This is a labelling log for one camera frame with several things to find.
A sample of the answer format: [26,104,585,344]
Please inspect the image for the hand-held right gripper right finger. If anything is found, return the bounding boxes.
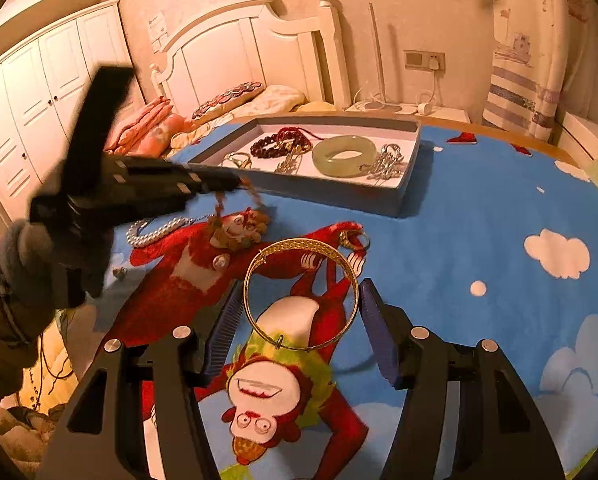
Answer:
[358,277,566,480]

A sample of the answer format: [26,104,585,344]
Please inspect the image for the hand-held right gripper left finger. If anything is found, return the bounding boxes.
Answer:
[35,279,246,480]

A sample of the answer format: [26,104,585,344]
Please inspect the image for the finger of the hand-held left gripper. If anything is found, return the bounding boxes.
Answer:
[111,156,244,215]

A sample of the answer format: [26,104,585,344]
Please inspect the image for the thin gold bangle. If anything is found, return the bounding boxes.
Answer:
[243,238,360,352]

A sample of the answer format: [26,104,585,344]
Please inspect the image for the multicolour agate bead bracelet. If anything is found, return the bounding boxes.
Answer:
[206,175,273,254]

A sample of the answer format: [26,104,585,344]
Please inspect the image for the dark red bead bracelet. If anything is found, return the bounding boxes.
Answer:
[250,132,286,160]

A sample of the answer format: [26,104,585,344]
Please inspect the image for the gold filigree brooch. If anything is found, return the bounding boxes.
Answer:
[274,147,302,176]

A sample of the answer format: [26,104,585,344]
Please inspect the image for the red knotted cord ornament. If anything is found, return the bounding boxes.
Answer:
[277,126,326,154]

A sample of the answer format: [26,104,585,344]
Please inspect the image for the grey shallow box tray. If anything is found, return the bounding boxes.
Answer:
[188,114,422,218]

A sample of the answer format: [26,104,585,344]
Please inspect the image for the pale green jade bangle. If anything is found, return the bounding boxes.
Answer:
[311,135,377,178]

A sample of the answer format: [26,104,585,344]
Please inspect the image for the person's left hand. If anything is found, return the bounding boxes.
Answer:
[0,220,112,311]

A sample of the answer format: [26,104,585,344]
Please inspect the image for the pink folded quilt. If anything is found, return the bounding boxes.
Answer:
[104,96,194,156]

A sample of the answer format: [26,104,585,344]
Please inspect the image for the white wardrobe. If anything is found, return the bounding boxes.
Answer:
[0,0,144,221]

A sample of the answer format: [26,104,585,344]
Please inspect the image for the embroidered pillow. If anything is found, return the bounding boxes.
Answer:
[191,81,266,121]

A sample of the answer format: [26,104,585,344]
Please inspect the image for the white wooden headboard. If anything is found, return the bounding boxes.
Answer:
[150,0,352,118]

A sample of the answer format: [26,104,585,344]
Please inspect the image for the cream crumpled cloth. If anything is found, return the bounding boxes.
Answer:
[229,85,307,118]

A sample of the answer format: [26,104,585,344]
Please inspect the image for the blue printed blanket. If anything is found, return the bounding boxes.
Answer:
[94,122,598,480]

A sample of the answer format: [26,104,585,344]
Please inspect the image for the white nightstand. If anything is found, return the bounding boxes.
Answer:
[346,101,472,124]

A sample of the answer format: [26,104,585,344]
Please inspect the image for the white thin pole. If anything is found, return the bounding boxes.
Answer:
[368,2,388,106]

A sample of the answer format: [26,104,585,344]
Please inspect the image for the striped curtain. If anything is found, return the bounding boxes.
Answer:
[481,0,580,143]

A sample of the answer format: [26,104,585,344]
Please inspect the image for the white pearl necklace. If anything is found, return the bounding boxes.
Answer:
[126,216,196,249]

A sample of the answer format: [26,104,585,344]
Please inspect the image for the gold ring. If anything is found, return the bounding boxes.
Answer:
[338,230,371,252]

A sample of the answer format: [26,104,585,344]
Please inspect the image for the paper wall notice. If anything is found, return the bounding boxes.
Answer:
[146,12,170,54]

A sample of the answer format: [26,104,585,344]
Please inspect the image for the white charger cable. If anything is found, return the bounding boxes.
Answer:
[413,70,438,107]

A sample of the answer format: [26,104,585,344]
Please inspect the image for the wall socket panel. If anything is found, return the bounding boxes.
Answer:
[404,50,446,72]

